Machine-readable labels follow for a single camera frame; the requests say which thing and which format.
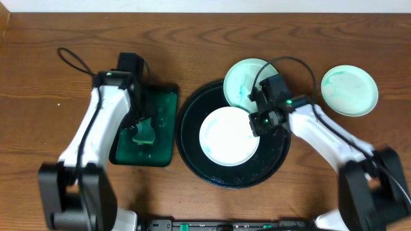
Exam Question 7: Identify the green sponge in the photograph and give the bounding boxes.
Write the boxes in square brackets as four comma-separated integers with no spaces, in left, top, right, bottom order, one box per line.
[132,118,155,145]

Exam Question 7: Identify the white plate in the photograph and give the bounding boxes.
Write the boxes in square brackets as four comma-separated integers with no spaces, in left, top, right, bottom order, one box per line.
[198,107,260,167]

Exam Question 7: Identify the mint plate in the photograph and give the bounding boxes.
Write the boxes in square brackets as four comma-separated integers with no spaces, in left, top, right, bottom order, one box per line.
[223,58,267,113]
[320,65,379,117]

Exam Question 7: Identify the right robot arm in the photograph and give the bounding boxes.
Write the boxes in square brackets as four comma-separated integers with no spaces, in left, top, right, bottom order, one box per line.
[249,96,410,230]

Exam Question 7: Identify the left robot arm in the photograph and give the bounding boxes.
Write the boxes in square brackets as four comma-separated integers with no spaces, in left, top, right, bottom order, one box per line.
[38,70,156,230]

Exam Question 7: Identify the rectangular black sponge tray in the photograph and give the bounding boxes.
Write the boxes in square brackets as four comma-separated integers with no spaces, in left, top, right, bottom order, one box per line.
[109,83,179,167]

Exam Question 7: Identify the round black tray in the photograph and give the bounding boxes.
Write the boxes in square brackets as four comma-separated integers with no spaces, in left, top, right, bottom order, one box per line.
[175,80,292,189]

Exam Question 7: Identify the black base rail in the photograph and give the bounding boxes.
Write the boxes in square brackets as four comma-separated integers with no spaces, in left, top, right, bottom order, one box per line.
[136,219,320,231]

